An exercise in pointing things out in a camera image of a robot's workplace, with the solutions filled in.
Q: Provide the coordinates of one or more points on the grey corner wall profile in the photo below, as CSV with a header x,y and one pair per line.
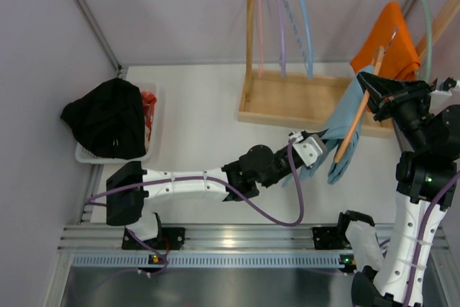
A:
x,y
98,34

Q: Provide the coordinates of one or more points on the blue hanger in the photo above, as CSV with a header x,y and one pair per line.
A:
x,y
303,38

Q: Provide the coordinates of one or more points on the pink hanger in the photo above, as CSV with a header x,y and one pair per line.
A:
x,y
260,44

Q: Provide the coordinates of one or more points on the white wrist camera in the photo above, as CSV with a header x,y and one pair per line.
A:
x,y
443,91
309,150

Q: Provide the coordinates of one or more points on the black garment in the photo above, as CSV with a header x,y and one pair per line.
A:
x,y
109,120

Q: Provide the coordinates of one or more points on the aluminium mounting rail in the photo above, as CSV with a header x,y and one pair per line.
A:
x,y
88,237

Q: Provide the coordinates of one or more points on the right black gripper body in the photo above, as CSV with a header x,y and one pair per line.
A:
x,y
401,97

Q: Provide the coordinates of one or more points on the orange hanger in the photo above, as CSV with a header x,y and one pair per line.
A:
x,y
377,63

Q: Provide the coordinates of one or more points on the orange garment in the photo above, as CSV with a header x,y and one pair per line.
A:
x,y
390,31

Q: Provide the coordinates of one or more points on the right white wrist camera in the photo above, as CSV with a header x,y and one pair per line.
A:
x,y
443,91

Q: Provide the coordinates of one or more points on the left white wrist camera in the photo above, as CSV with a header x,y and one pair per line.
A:
x,y
309,150

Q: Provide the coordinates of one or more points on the wooden clothes rack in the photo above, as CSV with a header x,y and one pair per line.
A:
x,y
291,101

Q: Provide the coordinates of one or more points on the red white garment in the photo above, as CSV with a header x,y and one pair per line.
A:
x,y
149,101

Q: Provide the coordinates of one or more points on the white plastic basket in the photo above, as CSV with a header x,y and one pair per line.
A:
x,y
82,155

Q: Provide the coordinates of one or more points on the purple hanger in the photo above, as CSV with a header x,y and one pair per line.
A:
x,y
282,58

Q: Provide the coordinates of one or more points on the grey slotted cable duct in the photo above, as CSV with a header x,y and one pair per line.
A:
x,y
208,260

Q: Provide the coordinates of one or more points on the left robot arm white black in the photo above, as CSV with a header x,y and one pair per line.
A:
x,y
133,192

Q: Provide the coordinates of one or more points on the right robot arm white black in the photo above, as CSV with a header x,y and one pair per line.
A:
x,y
426,183

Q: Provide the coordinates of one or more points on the light blue trousers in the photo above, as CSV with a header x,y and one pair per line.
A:
x,y
334,133

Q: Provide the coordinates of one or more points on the green hanger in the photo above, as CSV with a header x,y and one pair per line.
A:
x,y
427,60

